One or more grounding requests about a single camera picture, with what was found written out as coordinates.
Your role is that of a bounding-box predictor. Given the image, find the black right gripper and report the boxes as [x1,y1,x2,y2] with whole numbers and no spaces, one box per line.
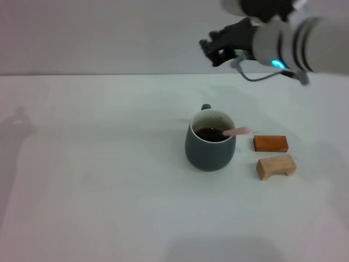
[198,17,258,68]

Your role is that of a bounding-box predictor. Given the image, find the pink handled metal spoon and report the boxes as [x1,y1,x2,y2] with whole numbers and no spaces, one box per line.
[222,127,252,137]

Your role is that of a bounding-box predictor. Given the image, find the grey ceramic coffee cup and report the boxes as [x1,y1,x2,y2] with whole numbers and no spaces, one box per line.
[185,103,237,172]

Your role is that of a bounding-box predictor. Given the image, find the orange brown wooden block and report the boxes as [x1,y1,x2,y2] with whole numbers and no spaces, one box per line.
[252,135,289,153]

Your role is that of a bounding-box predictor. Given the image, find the light wooden bridge block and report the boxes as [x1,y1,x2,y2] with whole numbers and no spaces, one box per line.
[256,154,298,181]

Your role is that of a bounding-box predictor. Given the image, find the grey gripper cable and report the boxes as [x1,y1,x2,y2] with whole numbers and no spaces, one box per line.
[231,50,310,86]

